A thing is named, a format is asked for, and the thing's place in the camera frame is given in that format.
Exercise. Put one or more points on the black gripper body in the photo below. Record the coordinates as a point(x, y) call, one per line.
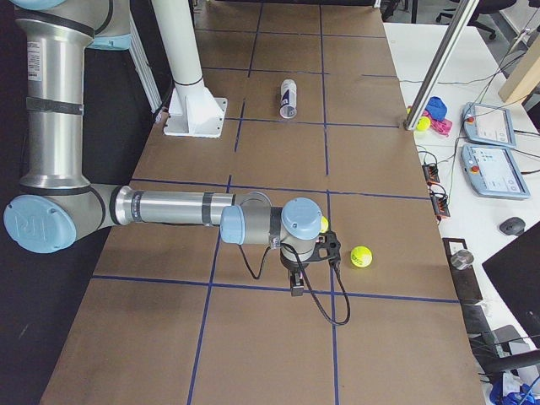
point(294, 266)

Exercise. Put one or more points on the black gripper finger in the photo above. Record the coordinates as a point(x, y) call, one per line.
point(296, 283)

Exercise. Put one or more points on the yellow tennis ball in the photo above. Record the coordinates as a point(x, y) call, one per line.
point(361, 256)
point(324, 224)

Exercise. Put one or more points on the clear tennis ball can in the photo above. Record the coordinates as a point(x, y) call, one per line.
point(288, 101)

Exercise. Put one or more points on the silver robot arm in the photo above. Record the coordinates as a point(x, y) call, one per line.
point(58, 205)

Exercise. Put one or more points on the yellow ball on desk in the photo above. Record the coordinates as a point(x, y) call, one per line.
point(424, 123)

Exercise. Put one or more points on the orange black connector board lower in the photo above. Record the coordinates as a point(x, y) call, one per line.
point(439, 202)

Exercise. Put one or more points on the orange black connector board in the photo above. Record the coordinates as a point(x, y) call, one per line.
point(439, 202)
point(431, 173)

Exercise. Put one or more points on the orange black connector board upper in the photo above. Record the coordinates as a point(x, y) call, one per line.
point(431, 173)

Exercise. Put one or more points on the silver metal cup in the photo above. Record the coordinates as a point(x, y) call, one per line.
point(461, 259)

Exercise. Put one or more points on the blue cloth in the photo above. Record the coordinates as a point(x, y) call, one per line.
point(436, 108)

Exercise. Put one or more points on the lower teach pendant tablet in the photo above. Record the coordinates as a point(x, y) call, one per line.
point(493, 172)

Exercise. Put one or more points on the teach pendant tablet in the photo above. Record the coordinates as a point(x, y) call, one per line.
point(488, 124)
point(493, 172)

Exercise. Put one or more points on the black computer mouse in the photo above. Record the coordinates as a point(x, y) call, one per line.
point(513, 226)

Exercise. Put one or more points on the upper teach pendant tablet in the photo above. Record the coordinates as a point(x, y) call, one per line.
point(488, 124)

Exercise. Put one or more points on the black camera mount wrist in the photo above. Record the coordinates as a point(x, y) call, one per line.
point(327, 247)

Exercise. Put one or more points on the white pedestal column base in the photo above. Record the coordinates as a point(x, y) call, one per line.
point(193, 110)

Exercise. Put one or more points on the aluminium frame post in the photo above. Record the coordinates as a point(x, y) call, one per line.
point(452, 35)

